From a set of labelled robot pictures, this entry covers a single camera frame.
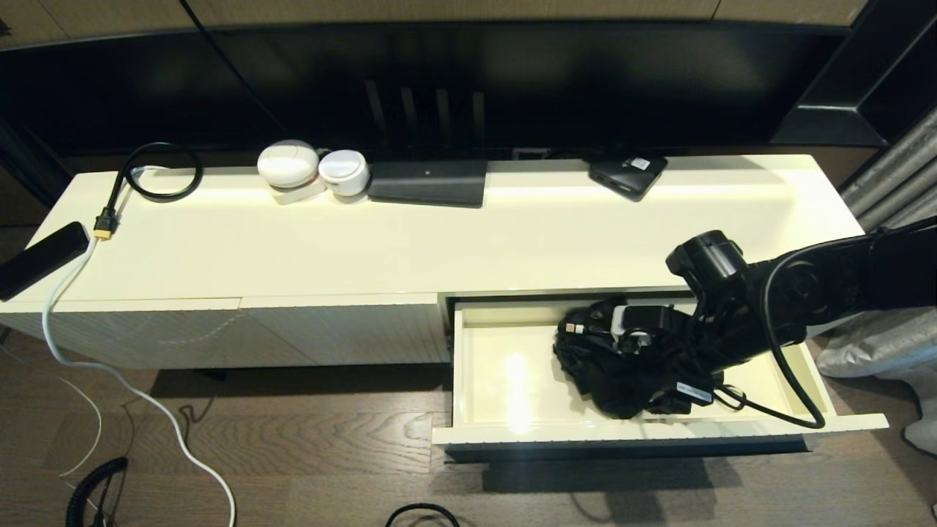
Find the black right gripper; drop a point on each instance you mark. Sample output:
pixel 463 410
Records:
pixel 681 366

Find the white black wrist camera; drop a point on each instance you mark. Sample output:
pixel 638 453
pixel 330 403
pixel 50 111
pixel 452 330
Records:
pixel 640 322

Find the white cabinet drawer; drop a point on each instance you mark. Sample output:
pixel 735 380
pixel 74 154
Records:
pixel 512 366

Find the white cream TV cabinet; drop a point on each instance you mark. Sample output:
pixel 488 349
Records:
pixel 329 247

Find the black flat screen TV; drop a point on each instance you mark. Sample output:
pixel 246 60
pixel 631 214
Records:
pixel 549 73

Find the black umbrella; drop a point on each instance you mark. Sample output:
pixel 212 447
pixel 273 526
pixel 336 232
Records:
pixel 607 380

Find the flat black set-top box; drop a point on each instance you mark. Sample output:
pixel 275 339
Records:
pixel 427 181

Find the small white round device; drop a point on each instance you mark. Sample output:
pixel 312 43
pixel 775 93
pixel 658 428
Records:
pixel 344 173

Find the long black rectangular device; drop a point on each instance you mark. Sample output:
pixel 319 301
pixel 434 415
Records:
pixel 40 260

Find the white flat device base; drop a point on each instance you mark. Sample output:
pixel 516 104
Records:
pixel 296 195

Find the small black box with sticker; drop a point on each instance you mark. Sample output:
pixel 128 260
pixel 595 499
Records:
pixel 627 174

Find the black wall shelf frame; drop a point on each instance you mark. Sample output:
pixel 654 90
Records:
pixel 842 117

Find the large white round device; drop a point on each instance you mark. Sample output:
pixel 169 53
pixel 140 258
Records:
pixel 288 163

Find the grey curtain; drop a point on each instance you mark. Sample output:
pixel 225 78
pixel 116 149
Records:
pixel 893 344

